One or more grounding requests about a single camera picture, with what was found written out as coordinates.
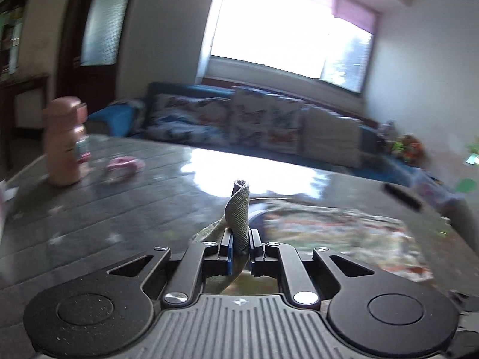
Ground colourful patterned baby garment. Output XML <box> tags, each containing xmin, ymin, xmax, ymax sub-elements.
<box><xmin>191</xmin><ymin>180</ymin><xmax>434</xmax><ymax>285</ymax></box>

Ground grey quilted star table cover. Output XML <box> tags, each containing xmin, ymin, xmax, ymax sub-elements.
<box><xmin>1</xmin><ymin>135</ymin><xmax>478</xmax><ymax>358</ymax></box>

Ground pink hair scrunchie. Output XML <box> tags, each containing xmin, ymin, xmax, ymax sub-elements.
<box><xmin>106</xmin><ymin>156</ymin><xmax>145</xmax><ymax>177</ymax></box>

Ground blue sofa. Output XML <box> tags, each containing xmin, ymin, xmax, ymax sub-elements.
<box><xmin>86</xmin><ymin>81</ymin><xmax>417</xmax><ymax>188</ymax></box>

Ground upright butterfly print cushion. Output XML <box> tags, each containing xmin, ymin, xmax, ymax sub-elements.
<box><xmin>228</xmin><ymin>86</ymin><xmax>305</xmax><ymax>154</ymax></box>

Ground plain beige cushion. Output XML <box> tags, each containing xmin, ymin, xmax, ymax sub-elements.
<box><xmin>302</xmin><ymin>106</ymin><xmax>361</xmax><ymax>169</ymax></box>

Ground flat butterfly print cushion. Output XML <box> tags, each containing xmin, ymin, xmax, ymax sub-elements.
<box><xmin>145</xmin><ymin>94</ymin><xmax>230</xmax><ymax>147</ymax></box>

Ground black remote control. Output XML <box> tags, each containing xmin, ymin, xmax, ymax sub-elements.
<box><xmin>383</xmin><ymin>182</ymin><xmax>422</xmax><ymax>212</ymax></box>

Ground blue cloth on sofa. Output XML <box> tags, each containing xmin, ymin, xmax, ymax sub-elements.
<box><xmin>85</xmin><ymin>98</ymin><xmax>146</xmax><ymax>137</ymax></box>

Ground black white plush toy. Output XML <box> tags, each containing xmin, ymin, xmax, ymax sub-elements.
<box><xmin>377</xmin><ymin>120</ymin><xmax>397</xmax><ymax>149</ymax></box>

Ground orange green plush toys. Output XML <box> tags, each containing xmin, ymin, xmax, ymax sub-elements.
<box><xmin>390</xmin><ymin>135</ymin><xmax>424</xmax><ymax>165</ymax></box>

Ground clear plastic storage box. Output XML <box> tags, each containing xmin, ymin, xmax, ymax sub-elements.
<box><xmin>410</xmin><ymin>168</ymin><xmax>455</xmax><ymax>210</ymax></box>

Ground pink cartoon water bottle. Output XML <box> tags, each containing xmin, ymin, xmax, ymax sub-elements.
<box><xmin>43</xmin><ymin>96</ymin><xmax>91</xmax><ymax>186</ymax></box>

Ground colourful paper pinwheel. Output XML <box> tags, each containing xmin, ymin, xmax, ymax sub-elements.
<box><xmin>455</xmin><ymin>138</ymin><xmax>478</xmax><ymax>194</ymax></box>

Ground white and red box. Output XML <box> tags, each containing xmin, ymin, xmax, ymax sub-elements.
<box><xmin>0</xmin><ymin>180</ymin><xmax>18</xmax><ymax>227</ymax></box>

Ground dark wooden cabinet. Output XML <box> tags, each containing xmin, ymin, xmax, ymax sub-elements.
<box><xmin>1</xmin><ymin>0</ymin><xmax>49</xmax><ymax>170</ymax></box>

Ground dark wooden door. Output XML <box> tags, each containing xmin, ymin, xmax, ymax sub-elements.
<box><xmin>55</xmin><ymin>0</ymin><xmax>129</xmax><ymax>113</ymax></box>

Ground window with frame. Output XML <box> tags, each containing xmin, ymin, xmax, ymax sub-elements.
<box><xmin>212</xmin><ymin>0</ymin><xmax>378</xmax><ymax>93</ymax></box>

